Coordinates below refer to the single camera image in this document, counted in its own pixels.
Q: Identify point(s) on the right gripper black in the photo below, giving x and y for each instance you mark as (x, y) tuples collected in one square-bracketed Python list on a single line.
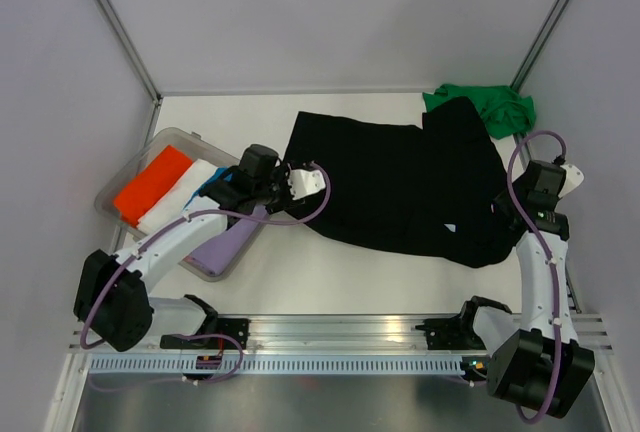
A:
[(505, 200)]

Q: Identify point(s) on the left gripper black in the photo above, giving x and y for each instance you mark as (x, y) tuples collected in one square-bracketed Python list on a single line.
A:
[(287, 202)]

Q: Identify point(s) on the black t shirt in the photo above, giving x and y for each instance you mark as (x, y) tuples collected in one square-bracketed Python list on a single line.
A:
[(419, 190)]

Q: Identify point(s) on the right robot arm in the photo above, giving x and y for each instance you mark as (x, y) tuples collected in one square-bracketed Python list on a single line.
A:
[(536, 360)]

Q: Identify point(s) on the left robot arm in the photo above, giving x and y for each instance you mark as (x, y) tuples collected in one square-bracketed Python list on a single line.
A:
[(216, 205)]

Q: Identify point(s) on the blue rolled t shirt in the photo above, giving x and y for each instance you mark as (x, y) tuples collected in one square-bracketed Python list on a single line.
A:
[(222, 172)]

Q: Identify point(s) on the white rolled t shirt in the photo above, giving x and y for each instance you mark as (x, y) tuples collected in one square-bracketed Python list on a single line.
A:
[(172, 202)]

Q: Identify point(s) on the lilac rolled t shirt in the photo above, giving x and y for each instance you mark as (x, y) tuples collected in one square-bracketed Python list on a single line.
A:
[(215, 258)]

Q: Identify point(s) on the green t shirt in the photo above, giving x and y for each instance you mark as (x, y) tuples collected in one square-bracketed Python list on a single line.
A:
[(503, 111)]

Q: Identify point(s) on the clear plastic bin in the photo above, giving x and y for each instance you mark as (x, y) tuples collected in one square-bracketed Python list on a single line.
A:
[(189, 144)]

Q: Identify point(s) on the orange rolled t shirt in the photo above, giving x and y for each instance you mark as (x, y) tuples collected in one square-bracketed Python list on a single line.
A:
[(150, 185)]

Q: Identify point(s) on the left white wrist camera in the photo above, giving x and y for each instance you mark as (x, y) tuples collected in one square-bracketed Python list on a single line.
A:
[(303, 183)]

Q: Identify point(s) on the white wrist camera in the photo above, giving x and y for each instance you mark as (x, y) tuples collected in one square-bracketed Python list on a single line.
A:
[(574, 177), (303, 183)]

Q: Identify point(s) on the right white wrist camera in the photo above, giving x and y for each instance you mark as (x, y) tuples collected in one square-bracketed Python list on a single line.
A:
[(574, 177)]

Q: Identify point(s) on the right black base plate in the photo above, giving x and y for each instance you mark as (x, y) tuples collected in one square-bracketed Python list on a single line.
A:
[(449, 334)]

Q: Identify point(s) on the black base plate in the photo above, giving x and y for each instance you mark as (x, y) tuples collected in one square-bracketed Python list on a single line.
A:
[(236, 328), (449, 334)]

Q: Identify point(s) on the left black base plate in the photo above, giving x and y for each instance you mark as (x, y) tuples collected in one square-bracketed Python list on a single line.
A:
[(236, 328)]

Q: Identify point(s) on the aluminium front rail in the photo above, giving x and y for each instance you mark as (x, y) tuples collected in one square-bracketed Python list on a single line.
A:
[(359, 334)]

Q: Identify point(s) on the white slotted cable duct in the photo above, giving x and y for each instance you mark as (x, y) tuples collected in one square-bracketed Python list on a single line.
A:
[(280, 364)]

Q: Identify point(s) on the right aluminium frame post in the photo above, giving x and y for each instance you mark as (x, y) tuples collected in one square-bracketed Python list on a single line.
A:
[(542, 37)]

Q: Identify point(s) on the aluminium frame post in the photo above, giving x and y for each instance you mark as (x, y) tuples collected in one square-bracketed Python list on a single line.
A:
[(542, 37), (118, 29)]

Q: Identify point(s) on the left aluminium frame post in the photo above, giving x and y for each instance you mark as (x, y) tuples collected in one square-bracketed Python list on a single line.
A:
[(118, 29)]

